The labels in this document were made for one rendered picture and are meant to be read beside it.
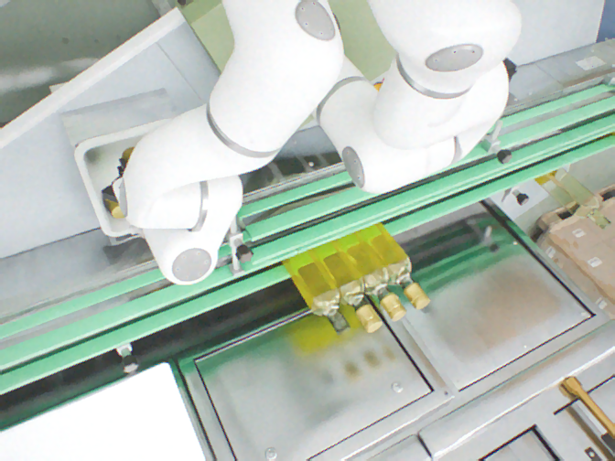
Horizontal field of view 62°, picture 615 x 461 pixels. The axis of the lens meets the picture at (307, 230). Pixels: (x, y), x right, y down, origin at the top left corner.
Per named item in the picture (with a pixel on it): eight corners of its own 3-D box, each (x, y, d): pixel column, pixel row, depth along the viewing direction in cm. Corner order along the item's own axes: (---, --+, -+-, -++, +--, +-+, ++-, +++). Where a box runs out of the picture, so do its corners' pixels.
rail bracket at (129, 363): (108, 329, 107) (126, 384, 99) (100, 312, 101) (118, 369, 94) (127, 321, 108) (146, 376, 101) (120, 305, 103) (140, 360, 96)
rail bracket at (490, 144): (458, 129, 116) (498, 166, 109) (468, 102, 111) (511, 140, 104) (472, 124, 118) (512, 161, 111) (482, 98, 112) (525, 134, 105)
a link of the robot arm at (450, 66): (448, 3, 54) (517, -134, 41) (502, 112, 50) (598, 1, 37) (326, 25, 51) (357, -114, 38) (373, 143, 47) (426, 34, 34)
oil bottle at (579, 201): (524, 173, 149) (595, 237, 135) (531, 159, 145) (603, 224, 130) (540, 166, 150) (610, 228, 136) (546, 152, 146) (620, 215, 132)
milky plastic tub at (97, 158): (94, 209, 98) (106, 241, 93) (58, 113, 81) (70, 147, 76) (182, 181, 104) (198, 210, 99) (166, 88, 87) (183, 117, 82)
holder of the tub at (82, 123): (102, 224, 102) (112, 252, 98) (59, 112, 81) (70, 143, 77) (184, 198, 108) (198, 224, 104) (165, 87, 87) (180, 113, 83)
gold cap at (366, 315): (353, 317, 102) (365, 336, 99) (356, 308, 99) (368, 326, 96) (369, 310, 103) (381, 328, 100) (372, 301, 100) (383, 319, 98)
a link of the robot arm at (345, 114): (309, 91, 70) (372, 167, 61) (393, 61, 73) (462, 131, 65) (311, 142, 78) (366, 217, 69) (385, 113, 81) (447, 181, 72)
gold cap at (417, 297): (401, 295, 106) (414, 313, 103) (404, 286, 103) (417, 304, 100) (415, 289, 107) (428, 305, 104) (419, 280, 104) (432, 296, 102)
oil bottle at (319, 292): (270, 246, 113) (318, 324, 101) (271, 230, 108) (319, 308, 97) (293, 237, 115) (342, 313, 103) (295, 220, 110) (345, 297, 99)
